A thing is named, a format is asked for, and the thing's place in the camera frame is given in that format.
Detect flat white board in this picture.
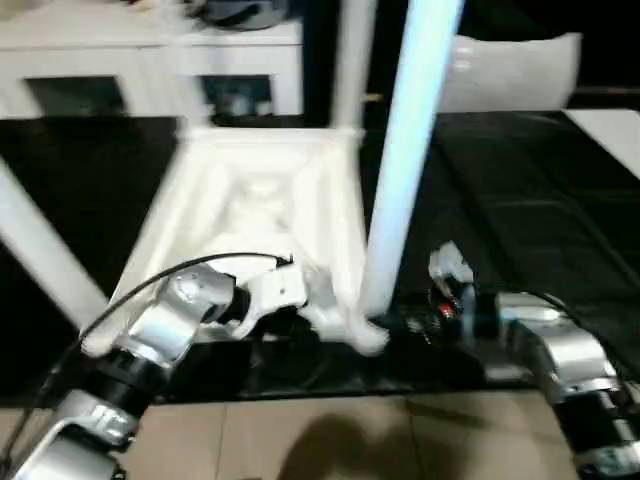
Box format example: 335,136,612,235
562,107,640,170

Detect white plastic table top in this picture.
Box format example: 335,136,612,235
79,124,392,360

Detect black box with gold label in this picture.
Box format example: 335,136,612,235
298,0,402,117

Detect black work mat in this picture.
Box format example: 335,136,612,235
0,107,640,402

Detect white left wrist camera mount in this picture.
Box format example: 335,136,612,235
226,266,308,340

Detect grey round appliance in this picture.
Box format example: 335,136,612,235
198,0,302,30

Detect grey printed cushion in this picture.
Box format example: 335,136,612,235
438,31,585,112

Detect white cabinet with glass doors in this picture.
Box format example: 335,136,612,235
0,0,307,120

